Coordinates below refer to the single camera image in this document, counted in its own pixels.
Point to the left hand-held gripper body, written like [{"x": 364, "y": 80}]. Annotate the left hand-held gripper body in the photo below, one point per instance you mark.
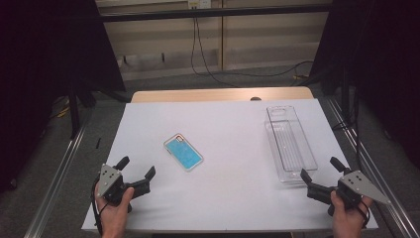
[{"x": 110, "y": 185}]

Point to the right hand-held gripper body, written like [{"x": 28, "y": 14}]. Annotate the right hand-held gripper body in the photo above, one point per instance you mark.
[{"x": 358, "y": 188}]

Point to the clear plastic container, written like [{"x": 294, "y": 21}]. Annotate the clear plastic container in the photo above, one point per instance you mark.
[{"x": 290, "y": 145}]

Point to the blue translucent phone case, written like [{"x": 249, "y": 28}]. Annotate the blue translucent phone case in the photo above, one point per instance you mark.
[{"x": 183, "y": 152}]

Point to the person's left hand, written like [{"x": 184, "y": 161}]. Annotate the person's left hand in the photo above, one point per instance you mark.
[{"x": 114, "y": 214}]

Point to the person's right hand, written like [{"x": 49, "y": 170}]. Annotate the person's right hand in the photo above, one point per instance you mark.
[{"x": 346, "y": 221}]

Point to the black stand leg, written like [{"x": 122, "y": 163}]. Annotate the black stand leg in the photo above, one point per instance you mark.
[
  {"x": 345, "y": 95},
  {"x": 74, "y": 109}
]

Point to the white table cover sheet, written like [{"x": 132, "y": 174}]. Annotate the white table cover sheet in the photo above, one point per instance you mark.
[{"x": 231, "y": 191}]

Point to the dark table grommet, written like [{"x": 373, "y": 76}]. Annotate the dark table grommet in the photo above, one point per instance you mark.
[{"x": 255, "y": 98}]

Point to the black curtain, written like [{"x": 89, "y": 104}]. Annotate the black curtain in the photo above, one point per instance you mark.
[
  {"x": 39, "y": 66},
  {"x": 379, "y": 66}
]

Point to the black horizontal bar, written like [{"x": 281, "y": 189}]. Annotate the black horizontal bar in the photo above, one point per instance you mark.
[{"x": 214, "y": 13}]

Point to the aluminium floor rail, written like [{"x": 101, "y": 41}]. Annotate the aluminium floor rail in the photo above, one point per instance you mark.
[
  {"x": 373, "y": 165},
  {"x": 56, "y": 185}
]

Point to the white wall outlet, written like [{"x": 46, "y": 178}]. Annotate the white wall outlet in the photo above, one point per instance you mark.
[{"x": 199, "y": 4}]

